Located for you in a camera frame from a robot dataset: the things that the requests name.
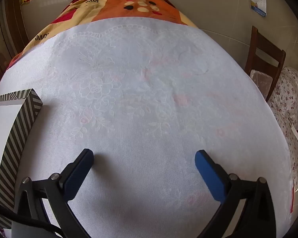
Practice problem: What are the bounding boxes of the floral patterned cloth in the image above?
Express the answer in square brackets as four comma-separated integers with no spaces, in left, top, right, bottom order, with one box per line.
[267,66,298,191]

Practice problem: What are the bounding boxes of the brown wooden chair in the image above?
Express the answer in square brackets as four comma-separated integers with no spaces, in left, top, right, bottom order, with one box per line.
[245,25,286,102]

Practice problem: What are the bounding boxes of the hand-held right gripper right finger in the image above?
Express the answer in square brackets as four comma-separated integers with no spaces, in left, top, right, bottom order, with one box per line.
[195,150,277,238]

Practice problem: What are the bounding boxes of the striped black and white box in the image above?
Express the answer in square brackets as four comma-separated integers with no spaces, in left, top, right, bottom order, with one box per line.
[0,88,43,230]

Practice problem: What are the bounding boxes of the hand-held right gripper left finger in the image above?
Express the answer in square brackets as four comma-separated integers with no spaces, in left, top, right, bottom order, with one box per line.
[16,149,95,238]

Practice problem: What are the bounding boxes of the wooden slatted door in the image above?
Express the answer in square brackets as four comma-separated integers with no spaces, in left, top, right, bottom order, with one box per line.
[0,0,23,90]

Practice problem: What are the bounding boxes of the plastic-wrapped chair cushion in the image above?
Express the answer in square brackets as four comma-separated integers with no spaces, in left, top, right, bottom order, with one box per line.
[250,70,274,97]

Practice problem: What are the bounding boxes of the thick black cable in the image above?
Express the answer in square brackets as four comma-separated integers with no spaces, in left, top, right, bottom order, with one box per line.
[0,198,65,238]

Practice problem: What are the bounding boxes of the white embossed tablecloth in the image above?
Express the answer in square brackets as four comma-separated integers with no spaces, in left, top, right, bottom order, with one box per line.
[0,17,295,238]

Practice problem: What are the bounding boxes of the orange printed blanket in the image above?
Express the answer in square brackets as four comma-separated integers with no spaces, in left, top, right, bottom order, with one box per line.
[6,0,199,70]

